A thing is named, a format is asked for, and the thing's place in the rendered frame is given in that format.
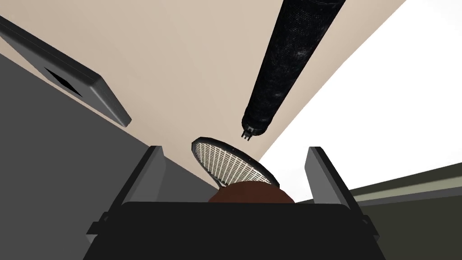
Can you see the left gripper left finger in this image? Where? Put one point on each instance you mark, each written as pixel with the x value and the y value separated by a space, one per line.
pixel 149 177

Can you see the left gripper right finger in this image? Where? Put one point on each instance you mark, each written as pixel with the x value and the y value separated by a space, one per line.
pixel 323 177

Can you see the brown round object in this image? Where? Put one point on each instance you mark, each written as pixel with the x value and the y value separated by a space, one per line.
pixel 251 193

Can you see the black tennis racket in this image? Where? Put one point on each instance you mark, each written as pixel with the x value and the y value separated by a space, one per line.
pixel 229 164

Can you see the grey flat box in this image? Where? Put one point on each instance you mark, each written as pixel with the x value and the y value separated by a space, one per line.
pixel 68 72

